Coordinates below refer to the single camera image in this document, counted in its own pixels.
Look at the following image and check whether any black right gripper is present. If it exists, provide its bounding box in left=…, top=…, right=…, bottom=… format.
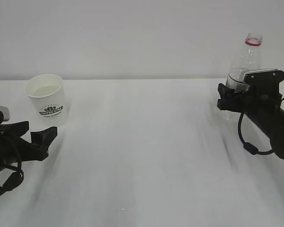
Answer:
left=217, top=83, right=282, bottom=113

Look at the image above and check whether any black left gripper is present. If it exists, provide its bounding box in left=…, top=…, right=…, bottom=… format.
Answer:
left=0, top=113, right=58, bottom=166

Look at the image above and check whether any clear water bottle red label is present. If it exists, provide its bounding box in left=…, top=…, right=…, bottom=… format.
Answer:
left=219, top=33, right=263, bottom=122

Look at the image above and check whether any white paper cup green logo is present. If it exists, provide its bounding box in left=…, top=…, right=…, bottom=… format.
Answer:
left=25, top=74, right=67, bottom=126

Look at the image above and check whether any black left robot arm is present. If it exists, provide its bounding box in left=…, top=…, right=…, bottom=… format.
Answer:
left=0, top=113, right=58, bottom=171

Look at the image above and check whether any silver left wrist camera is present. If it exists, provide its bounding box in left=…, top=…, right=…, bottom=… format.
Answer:
left=0, top=105, right=10, bottom=122

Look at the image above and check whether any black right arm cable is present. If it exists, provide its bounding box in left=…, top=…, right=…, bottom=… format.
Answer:
left=237, top=96, right=284, bottom=156

